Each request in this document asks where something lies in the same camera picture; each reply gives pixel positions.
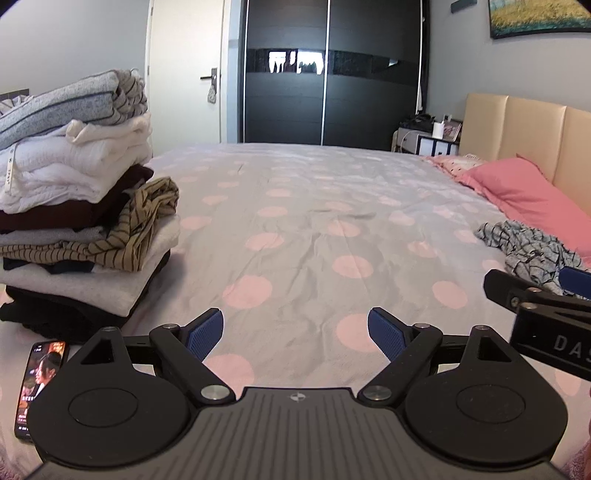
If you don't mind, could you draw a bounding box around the cream folded knit top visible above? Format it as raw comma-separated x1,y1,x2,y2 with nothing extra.
63,112,151,145

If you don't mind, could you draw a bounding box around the smartphone with lit screen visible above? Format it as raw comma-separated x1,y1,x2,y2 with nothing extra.
14,341,69,442

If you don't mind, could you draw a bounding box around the white folded fleece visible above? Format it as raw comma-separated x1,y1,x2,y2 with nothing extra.
1,125,152,214

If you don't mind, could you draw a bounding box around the black folded garment bottom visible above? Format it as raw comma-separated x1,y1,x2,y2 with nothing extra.
1,251,170,345

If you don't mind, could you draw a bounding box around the grey black-striped shirt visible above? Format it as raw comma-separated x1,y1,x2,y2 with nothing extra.
1,70,147,149

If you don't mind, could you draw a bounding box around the framed landscape painting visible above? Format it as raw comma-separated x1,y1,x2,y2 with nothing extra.
488,0,591,39

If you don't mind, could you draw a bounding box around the beige padded headboard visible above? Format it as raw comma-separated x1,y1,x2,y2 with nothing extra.
459,93,591,213

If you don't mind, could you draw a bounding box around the white bedside cabinet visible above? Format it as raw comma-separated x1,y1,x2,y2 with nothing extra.
391,113,463,157

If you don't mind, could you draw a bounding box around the olive black-striped garment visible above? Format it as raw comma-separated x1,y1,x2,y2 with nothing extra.
1,177,179,272

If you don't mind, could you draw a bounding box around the light grey folded sweater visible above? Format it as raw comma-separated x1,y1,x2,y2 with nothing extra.
1,215,180,317

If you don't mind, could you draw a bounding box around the black sliding wardrobe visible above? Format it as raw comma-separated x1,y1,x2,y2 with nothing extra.
240,0,431,150

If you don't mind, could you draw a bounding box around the grey pink-dotted duvet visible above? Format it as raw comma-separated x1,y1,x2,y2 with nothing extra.
1,144,577,479

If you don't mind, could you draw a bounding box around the floral pink pillow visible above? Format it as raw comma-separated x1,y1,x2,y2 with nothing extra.
423,155,486,179

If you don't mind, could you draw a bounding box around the white door with handle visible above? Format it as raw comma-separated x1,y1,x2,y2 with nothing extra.
146,0,225,155

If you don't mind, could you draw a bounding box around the grey checked crumpled garment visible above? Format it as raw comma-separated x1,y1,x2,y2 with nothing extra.
474,220,590,295

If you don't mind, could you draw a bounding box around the purple fuzzy rug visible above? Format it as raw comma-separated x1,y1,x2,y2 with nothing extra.
561,442,591,480

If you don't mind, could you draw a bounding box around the dark maroon folded garment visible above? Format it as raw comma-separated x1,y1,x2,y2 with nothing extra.
0,165,153,233

